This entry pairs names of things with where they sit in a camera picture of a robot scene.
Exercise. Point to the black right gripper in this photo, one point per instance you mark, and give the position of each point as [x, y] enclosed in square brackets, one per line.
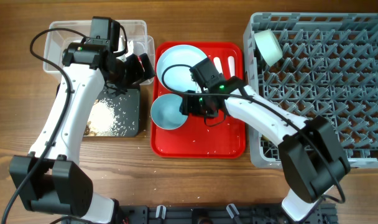
[190, 106]

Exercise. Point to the white napkin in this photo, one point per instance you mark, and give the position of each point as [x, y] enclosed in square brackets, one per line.
[130, 48]

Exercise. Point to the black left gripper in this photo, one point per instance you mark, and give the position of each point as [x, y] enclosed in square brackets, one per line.
[138, 74]

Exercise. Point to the black waste tray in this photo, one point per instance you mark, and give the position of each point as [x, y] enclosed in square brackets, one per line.
[83, 101]

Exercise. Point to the clear plastic bin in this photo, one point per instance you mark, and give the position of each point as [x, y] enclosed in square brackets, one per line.
[58, 31]

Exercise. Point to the white plastic fork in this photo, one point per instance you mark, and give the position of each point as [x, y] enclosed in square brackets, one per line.
[232, 66]

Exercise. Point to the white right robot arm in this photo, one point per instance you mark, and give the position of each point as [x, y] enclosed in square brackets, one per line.
[312, 157]

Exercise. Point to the food scraps with rice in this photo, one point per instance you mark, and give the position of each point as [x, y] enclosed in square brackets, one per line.
[112, 118]

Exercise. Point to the white plastic spoon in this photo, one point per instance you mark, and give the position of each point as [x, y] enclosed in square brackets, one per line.
[218, 64]

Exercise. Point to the red plastic tray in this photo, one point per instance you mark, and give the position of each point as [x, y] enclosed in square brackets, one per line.
[195, 139]

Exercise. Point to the small blue bowl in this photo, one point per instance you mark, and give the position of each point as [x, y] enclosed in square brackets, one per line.
[165, 112]

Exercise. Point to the green bowl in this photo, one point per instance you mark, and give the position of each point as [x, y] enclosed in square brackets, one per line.
[268, 46]

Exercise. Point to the light blue plate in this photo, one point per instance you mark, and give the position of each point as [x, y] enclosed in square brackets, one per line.
[179, 78]

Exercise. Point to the grey dishwasher rack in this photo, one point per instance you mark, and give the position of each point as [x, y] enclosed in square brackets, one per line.
[329, 68]

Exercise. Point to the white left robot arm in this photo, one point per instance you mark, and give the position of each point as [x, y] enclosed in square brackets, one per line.
[48, 179]

